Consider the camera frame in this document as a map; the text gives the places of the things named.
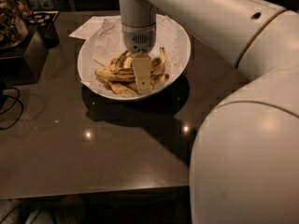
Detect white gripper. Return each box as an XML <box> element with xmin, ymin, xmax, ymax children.
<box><xmin>122</xmin><ymin>24</ymin><xmax>156</xmax><ymax>94</ymax></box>

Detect spotted yellow banana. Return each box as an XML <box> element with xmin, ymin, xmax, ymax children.
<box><xmin>95</xmin><ymin>47</ymin><xmax>165</xmax><ymax>82</ymax></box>

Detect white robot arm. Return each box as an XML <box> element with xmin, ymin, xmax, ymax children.
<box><xmin>121</xmin><ymin>0</ymin><xmax>299</xmax><ymax>224</ymax></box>

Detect white ceramic bowl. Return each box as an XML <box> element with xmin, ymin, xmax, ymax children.
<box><xmin>78</xmin><ymin>15</ymin><xmax>191</xmax><ymax>101</ymax></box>

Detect white paper towel liner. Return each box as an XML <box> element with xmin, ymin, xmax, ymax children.
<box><xmin>78</xmin><ymin>15</ymin><xmax>191</xmax><ymax>101</ymax></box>

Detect white paper sheet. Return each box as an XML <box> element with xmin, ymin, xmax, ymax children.
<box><xmin>69</xmin><ymin>16</ymin><xmax>120</xmax><ymax>40</ymax></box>

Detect dark square coaster holder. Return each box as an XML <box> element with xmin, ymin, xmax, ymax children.
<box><xmin>26</xmin><ymin>10</ymin><xmax>60</xmax><ymax>49</ymax></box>

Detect dark wooden box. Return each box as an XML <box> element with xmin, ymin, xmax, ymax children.
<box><xmin>0</xmin><ymin>26</ymin><xmax>49</xmax><ymax>86</ymax></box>

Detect glass jar with snacks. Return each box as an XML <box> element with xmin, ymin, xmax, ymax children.
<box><xmin>0</xmin><ymin>0</ymin><xmax>29</xmax><ymax>50</ymax></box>

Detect black cable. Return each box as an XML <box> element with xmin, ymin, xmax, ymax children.
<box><xmin>0</xmin><ymin>77</ymin><xmax>25</xmax><ymax>131</ymax></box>

